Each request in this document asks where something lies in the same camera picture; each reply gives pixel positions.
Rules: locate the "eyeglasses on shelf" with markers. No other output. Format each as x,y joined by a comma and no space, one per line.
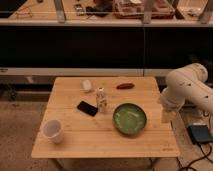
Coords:
24,12

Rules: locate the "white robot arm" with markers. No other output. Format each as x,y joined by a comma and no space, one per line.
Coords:
186,83

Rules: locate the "brown sausage-shaped object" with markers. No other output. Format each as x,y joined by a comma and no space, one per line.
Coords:
125,86

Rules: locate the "small clear plastic bottle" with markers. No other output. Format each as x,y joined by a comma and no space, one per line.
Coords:
101,99

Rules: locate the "green ceramic bowl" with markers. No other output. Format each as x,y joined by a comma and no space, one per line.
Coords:
129,119

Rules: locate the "black rectangular phone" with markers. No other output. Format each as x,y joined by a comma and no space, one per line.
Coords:
87,108

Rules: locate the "wooden table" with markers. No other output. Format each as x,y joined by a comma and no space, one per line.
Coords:
96,137

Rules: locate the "white plastic cup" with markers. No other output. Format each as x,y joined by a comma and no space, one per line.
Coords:
52,130

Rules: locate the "tray of items on shelf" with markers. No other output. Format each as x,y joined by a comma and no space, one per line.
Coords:
135,9

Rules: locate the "dark gadget on shelf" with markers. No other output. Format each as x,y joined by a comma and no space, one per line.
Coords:
79,10

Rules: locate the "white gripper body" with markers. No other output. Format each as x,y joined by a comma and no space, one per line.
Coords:
167,116

